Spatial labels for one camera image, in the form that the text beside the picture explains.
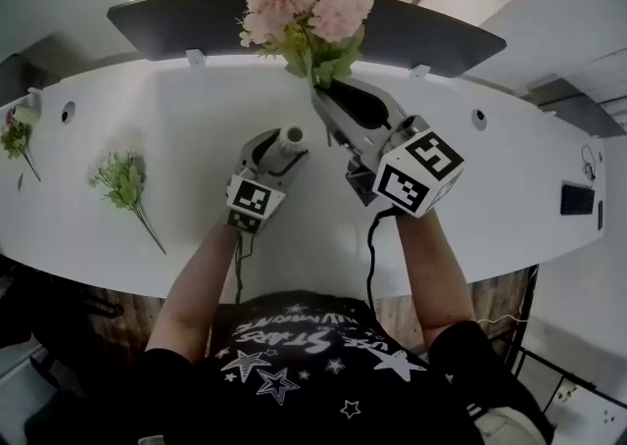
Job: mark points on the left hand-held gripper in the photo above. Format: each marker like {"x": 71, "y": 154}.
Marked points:
{"x": 255, "y": 200}

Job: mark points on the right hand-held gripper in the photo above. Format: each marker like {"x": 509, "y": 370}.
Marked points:
{"x": 416, "y": 173}

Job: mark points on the white vase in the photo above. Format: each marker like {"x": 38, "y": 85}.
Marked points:
{"x": 293, "y": 141}

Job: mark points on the white-green flower bouquet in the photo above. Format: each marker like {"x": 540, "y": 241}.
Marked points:
{"x": 125, "y": 183}

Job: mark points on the person's left forearm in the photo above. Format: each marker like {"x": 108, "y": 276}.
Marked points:
{"x": 191, "y": 296}

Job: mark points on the person's right forearm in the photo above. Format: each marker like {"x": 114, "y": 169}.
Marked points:
{"x": 431, "y": 276}

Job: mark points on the pale green vase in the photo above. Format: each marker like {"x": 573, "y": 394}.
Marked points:
{"x": 27, "y": 114}

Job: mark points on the small purple flower bunch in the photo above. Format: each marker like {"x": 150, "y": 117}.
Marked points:
{"x": 17, "y": 139}

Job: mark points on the dark desk divider panel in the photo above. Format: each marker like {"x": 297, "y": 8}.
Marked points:
{"x": 578, "y": 107}
{"x": 17, "y": 78}
{"x": 196, "y": 26}

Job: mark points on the person's black star t-shirt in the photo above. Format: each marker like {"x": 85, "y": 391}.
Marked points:
{"x": 303, "y": 384}

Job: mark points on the black phone on table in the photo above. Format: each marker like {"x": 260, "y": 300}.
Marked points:
{"x": 578, "y": 199}

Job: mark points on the loose green leaf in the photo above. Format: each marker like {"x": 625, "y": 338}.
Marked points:
{"x": 20, "y": 183}

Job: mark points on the black metal rack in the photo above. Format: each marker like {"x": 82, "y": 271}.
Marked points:
{"x": 526, "y": 315}

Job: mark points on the black remote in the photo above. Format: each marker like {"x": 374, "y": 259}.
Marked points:
{"x": 600, "y": 215}

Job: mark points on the black office chair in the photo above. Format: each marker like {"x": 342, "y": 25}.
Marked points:
{"x": 63, "y": 335}

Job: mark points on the person's beige trousers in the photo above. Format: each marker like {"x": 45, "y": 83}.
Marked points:
{"x": 514, "y": 428}

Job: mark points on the white divider bracket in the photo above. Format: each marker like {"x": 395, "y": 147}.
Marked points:
{"x": 34, "y": 99}
{"x": 195, "y": 58}
{"x": 420, "y": 71}

